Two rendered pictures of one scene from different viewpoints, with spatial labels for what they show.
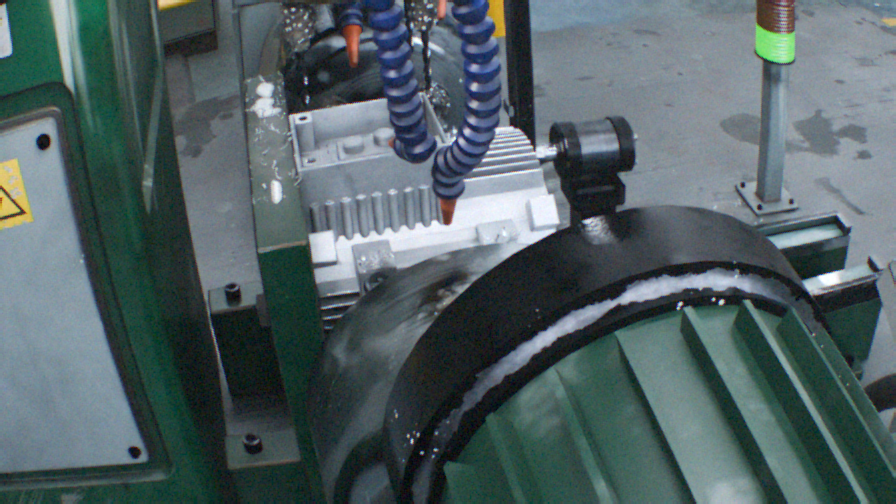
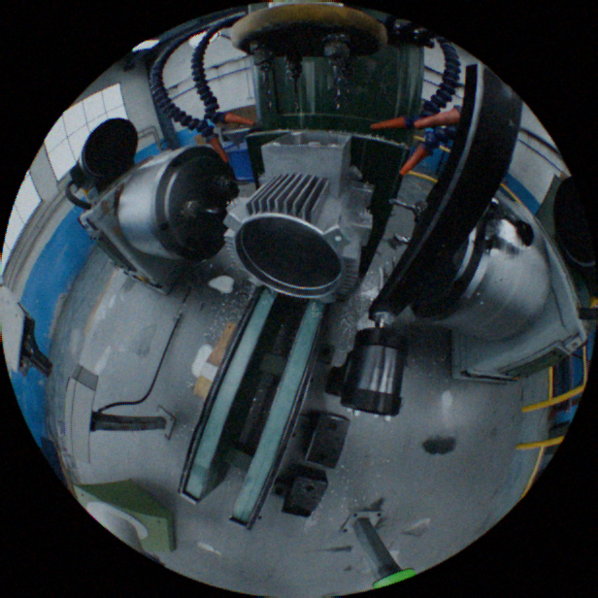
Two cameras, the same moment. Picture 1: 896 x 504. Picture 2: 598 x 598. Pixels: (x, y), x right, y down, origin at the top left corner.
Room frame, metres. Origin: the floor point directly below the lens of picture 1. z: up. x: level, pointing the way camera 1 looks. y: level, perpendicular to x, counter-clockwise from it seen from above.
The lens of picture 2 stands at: (0.90, -0.20, 1.19)
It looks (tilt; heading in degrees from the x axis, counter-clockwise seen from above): 61 degrees down; 122
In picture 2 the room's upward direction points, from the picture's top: 5 degrees counter-clockwise
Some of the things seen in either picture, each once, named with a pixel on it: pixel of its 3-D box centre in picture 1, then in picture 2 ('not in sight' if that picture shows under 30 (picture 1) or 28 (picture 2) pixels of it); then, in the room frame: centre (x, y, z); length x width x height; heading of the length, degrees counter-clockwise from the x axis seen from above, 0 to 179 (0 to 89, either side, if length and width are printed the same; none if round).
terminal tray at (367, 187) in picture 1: (367, 166); (313, 160); (0.78, 0.06, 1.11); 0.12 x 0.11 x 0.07; 100
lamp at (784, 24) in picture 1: (775, 12); not in sight; (1.18, -0.46, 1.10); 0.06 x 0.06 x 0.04
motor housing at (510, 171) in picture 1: (422, 252); (306, 222); (0.79, 0.02, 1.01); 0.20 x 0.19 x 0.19; 100
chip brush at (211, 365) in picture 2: not in sight; (215, 360); (0.68, -0.25, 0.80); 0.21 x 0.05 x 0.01; 100
